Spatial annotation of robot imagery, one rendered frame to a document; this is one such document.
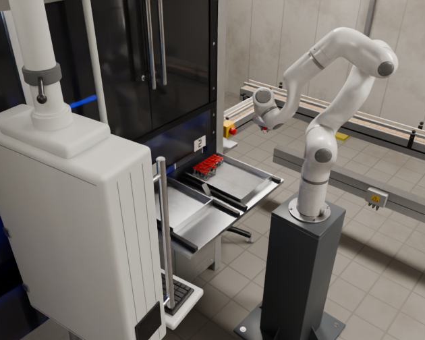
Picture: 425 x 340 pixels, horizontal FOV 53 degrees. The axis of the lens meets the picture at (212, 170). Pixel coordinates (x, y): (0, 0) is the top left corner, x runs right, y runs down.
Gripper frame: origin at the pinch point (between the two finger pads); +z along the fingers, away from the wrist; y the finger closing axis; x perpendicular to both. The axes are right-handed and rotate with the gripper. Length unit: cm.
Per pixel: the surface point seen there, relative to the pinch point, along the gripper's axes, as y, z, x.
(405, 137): -68, 56, -38
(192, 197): 22.3, 10.6, 39.9
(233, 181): 8.9, 21.8, 24.2
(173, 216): 24, 0, 52
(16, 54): 65, -79, 30
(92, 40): 51, -69, 14
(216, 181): 16.6, 20.6, 27.2
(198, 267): 21, 81, 69
